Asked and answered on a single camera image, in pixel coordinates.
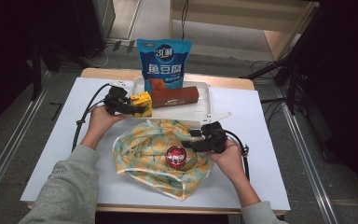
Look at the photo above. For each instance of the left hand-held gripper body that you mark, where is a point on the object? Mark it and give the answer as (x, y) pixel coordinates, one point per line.
(115, 101)

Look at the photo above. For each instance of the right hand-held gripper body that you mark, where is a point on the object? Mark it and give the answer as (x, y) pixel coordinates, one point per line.
(217, 138)

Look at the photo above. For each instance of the yellow drink carton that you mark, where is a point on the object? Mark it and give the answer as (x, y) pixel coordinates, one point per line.
(142, 101)

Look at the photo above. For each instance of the red round can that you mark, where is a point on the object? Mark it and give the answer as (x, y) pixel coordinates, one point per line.
(176, 157)

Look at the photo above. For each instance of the white plastic tray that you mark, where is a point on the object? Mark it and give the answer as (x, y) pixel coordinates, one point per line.
(180, 113)

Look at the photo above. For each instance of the brown drink carton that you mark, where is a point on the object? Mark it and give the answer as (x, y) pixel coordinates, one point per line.
(174, 97)

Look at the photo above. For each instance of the green orange print fabric bag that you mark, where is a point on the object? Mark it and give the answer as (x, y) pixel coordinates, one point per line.
(146, 155)

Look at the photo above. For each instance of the blue snack pouch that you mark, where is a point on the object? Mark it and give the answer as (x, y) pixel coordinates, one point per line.
(163, 62)

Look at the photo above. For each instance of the person's right hand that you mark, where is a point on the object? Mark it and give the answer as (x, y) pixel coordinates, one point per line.
(233, 160)

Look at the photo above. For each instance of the person's left hand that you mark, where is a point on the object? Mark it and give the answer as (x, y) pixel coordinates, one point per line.
(101, 124)

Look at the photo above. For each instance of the wooden table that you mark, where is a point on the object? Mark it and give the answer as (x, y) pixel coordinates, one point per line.
(105, 73)

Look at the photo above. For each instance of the white table mat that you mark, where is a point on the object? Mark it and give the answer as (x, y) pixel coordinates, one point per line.
(84, 93)

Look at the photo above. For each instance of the dark cabinet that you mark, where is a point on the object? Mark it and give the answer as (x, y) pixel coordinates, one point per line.
(96, 25)

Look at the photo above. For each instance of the black metal stand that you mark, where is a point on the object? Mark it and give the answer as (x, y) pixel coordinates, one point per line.
(292, 84)
(36, 71)

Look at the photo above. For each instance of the metal floor rail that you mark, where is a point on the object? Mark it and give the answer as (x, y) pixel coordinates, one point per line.
(310, 168)
(12, 140)

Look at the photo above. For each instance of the light wooden desk frame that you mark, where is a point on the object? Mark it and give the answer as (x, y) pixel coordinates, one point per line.
(230, 15)

